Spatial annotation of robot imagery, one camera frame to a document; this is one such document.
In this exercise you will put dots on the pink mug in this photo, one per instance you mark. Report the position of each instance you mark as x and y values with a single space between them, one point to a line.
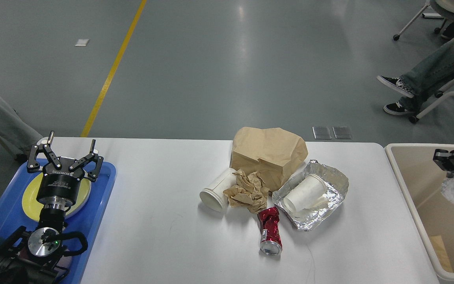
63 262

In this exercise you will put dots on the pale green plate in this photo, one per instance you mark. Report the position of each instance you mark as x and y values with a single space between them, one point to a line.
75 211

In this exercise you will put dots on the white paper cup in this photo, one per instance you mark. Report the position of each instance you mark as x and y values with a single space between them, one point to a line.
308 194
212 196

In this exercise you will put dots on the seated person in jeans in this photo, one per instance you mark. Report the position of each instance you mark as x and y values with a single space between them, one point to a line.
422 81

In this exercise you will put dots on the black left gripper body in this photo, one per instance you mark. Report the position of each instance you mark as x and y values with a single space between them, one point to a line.
63 187

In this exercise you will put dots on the floor socket plate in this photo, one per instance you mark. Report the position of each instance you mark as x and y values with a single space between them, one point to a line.
342 133
321 133

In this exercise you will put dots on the seated person in black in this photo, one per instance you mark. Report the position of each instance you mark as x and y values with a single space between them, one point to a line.
448 33

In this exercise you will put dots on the standing person grey trousers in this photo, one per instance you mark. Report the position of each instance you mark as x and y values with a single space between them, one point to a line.
16 137

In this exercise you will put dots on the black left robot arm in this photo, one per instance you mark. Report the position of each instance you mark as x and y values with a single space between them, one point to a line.
48 240

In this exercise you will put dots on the beige plastic bin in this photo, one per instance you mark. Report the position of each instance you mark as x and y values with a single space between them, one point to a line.
420 181

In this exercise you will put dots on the floor socket plate right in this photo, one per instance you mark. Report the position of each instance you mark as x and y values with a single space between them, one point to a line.
342 133

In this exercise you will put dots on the aluminium foil tray sheet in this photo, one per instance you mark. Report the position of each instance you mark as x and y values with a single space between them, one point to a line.
337 187

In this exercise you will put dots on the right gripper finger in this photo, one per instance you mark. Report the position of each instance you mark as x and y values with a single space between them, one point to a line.
443 159

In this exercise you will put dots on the white office chair with jacket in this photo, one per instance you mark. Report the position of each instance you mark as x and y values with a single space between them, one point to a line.
430 10

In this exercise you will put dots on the floor socket plate left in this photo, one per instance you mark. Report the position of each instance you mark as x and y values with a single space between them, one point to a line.
321 133

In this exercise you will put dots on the large brown paper bag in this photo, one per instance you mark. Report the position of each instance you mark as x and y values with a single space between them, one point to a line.
275 153

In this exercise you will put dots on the white paper cup lying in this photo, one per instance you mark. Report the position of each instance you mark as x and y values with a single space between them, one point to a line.
212 196

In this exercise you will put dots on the crumpled brown paper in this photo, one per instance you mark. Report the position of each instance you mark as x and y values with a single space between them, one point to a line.
249 192

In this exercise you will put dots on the blue plastic tray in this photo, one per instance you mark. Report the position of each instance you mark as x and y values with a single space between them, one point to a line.
87 220

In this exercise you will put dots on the crushed red soda can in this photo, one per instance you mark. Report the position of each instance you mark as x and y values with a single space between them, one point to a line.
270 241

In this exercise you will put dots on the yellow plastic plate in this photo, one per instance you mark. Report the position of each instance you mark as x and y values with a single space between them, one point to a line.
30 205

